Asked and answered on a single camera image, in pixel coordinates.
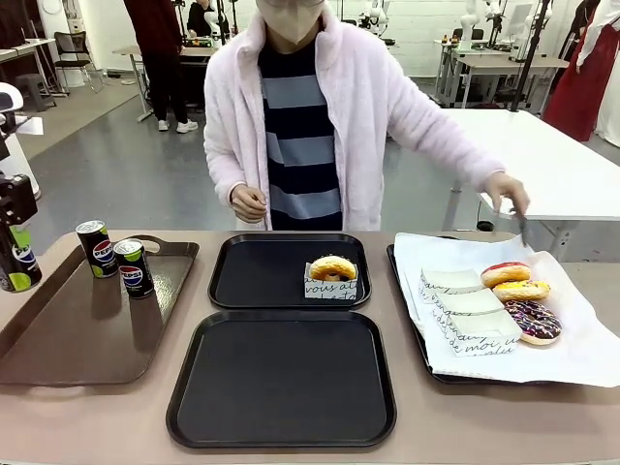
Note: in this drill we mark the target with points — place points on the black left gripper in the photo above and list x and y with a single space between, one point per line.
17 198

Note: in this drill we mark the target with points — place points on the black green Pepsi can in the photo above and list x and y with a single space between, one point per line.
135 271
99 249
21 264

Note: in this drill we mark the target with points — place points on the red glazed donut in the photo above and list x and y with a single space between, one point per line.
504 273

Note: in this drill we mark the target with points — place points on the yellow glazed donut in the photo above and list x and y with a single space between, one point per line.
520 291

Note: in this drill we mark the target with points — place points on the dark metal tongs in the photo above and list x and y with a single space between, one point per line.
524 232

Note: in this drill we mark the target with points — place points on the chocolate sprinkle donut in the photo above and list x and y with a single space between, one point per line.
537 322

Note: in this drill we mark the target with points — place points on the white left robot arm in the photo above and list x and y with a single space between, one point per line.
14 160

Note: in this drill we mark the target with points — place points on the person's left forearm pink sleeve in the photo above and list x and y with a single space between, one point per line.
450 145

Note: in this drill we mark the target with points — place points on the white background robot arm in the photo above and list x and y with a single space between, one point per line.
467 24
375 14

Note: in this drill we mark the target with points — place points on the person's right forearm pink sleeve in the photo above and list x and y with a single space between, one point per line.
223 169

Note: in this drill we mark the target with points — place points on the person's right hand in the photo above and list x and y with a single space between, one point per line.
248 203

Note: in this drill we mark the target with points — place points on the person's left hand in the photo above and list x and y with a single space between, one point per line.
508 186

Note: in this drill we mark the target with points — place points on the white desk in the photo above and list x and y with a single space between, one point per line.
24 46

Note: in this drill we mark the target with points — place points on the black office chair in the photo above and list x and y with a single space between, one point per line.
75 53

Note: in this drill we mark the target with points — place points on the grey background work table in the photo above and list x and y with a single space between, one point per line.
133 53

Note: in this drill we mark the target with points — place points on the background person in dark clothes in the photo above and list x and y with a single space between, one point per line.
162 58

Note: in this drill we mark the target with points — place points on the small black plastic tray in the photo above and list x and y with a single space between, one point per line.
261 271

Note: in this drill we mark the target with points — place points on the large black plastic tray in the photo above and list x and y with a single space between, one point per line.
281 378

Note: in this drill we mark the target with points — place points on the plain glazed donut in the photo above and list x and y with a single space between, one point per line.
322 265

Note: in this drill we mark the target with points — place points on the glazed donut in paper box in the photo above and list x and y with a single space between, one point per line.
329 289

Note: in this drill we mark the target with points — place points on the beige face mask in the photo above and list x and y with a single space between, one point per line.
290 21

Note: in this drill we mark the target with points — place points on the person in pink fleece jacket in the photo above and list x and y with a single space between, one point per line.
358 121

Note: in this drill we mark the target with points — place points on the black tray under paper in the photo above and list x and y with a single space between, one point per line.
445 378

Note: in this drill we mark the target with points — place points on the black round floor object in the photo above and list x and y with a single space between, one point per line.
485 226

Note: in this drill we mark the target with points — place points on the background table with equipment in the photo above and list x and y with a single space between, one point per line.
494 65

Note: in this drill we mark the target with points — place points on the white folding table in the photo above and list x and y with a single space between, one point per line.
547 160

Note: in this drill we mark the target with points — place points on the black tripod pole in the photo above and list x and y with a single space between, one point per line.
530 53

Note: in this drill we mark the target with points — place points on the black tray with white paper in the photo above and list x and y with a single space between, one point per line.
571 349

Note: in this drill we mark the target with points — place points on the red dress on mannequin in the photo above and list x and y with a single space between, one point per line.
579 82

